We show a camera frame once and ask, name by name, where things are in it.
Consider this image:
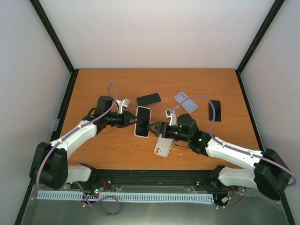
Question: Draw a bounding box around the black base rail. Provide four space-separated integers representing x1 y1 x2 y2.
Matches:
31 168 282 195

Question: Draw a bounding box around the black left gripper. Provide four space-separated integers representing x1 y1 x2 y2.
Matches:
105 110 140 128

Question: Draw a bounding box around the light blue cable duct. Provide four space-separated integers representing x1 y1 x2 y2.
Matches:
37 190 214 204

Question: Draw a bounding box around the cream phone case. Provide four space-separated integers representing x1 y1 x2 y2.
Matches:
154 135 173 157
134 105 151 138

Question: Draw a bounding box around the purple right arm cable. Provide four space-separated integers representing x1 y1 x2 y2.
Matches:
168 94 298 209

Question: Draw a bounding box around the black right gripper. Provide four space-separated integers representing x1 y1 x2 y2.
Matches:
147 121 190 143

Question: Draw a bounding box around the red-edged black phone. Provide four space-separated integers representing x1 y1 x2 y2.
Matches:
208 100 222 122

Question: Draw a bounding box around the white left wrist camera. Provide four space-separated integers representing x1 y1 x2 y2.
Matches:
116 98 130 114

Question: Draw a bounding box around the white-edged black phone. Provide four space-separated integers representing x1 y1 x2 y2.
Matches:
135 106 150 137

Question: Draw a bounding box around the lavender phone case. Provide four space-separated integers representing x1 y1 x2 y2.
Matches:
174 91 198 113

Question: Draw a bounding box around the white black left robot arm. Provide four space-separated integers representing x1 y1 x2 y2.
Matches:
30 96 136 190

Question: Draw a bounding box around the black corner frame post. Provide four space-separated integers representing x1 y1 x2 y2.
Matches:
236 0 286 73

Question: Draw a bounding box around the green-edged black phone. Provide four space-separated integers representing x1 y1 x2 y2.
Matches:
136 93 161 106

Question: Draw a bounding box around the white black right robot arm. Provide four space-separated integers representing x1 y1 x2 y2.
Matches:
147 114 292 201

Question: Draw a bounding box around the black left frame post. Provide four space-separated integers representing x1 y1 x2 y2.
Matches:
29 0 75 73

